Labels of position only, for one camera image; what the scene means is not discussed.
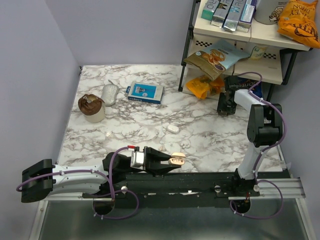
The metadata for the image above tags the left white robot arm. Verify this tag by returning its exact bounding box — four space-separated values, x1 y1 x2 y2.
16 145 186 203

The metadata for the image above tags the white earbud charging case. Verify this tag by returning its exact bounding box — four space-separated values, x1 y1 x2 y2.
166 124 180 134

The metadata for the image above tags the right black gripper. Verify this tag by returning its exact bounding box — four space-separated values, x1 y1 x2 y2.
216 92 237 116

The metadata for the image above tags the teal toothpaste box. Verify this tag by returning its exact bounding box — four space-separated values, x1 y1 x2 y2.
201 0 220 21

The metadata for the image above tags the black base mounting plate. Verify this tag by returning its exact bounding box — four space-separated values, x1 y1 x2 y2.
82 171 261 210

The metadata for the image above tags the gold blue snack bag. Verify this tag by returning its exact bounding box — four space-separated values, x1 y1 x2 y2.
183 39 250 80

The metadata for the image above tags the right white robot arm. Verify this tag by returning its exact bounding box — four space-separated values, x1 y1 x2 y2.
217 75 284 196

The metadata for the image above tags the beige earbud charging case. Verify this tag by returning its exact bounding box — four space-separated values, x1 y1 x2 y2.
168 152 186 166

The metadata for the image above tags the purple cable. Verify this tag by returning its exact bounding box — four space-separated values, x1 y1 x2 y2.
229 71 287 220
16 145 140 220

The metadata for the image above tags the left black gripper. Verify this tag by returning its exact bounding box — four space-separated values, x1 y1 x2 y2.
122 147 181 178

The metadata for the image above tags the black frame shelf rack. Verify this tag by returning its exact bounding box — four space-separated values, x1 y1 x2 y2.
182 0 311 100

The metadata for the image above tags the blue Doritos bag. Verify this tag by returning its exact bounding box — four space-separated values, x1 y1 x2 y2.
238 77 263 98

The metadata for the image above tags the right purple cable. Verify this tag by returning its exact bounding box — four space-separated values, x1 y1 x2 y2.
229 71 287 220

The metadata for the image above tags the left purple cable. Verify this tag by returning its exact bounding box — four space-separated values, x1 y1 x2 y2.
16 145 140 220

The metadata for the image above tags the orange snack bag lower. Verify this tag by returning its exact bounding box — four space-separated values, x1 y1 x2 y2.
185 75 225 99

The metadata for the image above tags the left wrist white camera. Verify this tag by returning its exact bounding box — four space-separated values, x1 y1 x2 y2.
127 145 145 170

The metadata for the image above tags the blue Harry's razor box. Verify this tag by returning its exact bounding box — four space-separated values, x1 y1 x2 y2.
126 81 164 104

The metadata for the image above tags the orange kettle chips bag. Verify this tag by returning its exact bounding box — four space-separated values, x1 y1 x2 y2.
277 0 320 49

